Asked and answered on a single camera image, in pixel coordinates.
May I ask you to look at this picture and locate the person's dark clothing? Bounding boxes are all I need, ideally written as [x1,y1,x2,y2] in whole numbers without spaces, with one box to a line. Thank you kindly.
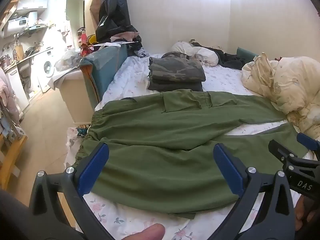
[0,189,84,240]

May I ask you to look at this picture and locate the wooden cutting board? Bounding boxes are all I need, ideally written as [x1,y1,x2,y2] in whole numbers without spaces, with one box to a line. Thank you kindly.
[15,43,24,61]

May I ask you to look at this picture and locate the white pillow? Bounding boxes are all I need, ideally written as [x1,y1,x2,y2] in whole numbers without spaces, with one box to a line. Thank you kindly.
[171,41,219,67]

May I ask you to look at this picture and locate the folded dark grey pants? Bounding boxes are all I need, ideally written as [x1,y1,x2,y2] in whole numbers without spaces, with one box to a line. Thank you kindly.
[147,78,204,92]

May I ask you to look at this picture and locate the person's right hand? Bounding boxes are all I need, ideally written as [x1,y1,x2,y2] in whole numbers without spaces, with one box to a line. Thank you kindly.
[294,194,318,231]

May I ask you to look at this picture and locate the white washing machine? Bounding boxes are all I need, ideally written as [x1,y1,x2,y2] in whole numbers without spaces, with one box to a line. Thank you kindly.
[32,47,57,93]

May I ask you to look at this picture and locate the pink clothes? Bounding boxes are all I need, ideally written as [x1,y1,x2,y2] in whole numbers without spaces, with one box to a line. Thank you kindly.
[0,68,21,128]

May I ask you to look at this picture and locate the pile of mixed clothes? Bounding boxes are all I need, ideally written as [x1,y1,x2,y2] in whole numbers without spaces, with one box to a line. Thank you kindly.
[109,31,150,58]

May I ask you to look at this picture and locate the white storage box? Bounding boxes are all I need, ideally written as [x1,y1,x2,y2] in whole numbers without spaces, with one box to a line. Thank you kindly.
[48,67,96,123]

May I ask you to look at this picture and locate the brown hanging garment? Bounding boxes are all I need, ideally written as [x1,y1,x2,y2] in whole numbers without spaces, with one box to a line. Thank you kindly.
[89,0,106,23]

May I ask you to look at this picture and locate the folded camouflage pants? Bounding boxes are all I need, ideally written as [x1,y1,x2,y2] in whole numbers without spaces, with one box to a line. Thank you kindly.
[148,56,206,83]

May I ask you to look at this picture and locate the person's left hand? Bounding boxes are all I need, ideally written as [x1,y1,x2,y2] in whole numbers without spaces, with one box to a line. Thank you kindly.
[124,223,166,240]

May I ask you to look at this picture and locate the cream printed duvet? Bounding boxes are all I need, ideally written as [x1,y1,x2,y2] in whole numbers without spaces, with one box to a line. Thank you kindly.
[241,52,320,141]

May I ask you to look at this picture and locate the dark clothes heap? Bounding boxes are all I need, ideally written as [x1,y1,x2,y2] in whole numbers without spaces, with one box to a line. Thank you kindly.
[192,42,251,71]

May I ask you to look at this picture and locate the tabby cat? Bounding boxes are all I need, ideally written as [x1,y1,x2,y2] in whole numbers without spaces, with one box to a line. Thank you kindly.
[161,51,208,67]

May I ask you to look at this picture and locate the black plastic bag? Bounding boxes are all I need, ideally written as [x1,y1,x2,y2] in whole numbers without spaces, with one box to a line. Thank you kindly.
[95,0,139,43]

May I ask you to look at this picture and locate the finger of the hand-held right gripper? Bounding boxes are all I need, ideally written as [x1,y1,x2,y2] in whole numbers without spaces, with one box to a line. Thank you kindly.
[268,139,304,170]
[296,132,320,160]

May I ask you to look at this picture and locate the wooden chair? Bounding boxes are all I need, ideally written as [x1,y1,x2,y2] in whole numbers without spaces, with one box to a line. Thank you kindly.
[0,132,28,191]

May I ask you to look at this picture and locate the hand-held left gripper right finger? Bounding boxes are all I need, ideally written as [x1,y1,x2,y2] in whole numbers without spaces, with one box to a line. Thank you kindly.
[207,143,297,240]

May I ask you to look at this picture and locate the green pants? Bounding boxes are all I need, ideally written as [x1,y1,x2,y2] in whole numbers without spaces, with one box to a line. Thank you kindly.
[74,89,310,220]

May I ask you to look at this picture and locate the crumpled clear plastic bag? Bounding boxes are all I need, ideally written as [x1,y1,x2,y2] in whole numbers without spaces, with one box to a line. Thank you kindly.
[55,50,81,72]

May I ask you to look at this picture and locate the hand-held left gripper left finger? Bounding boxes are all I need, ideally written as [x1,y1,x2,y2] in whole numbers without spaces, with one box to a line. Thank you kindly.
[29,142,113,240]

